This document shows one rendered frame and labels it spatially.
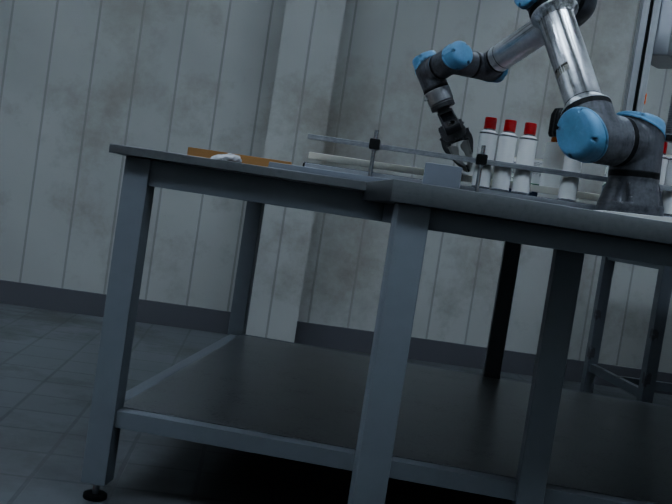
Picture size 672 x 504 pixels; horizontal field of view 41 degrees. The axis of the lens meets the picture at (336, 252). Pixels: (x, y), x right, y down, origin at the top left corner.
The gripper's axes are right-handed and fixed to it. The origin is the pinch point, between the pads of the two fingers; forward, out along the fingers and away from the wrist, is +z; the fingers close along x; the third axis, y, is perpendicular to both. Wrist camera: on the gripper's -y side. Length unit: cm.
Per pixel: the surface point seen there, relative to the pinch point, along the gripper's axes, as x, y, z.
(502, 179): -7.8, -2.3, 6.9
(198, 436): 83, -60, 37
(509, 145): -13.1, -2.3, -1.4
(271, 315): 111, 199, 25
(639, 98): -47, -16, 0
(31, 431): 143, -17, 25
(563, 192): -22.4, -1.5, 16.6
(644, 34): -54, -16, -15
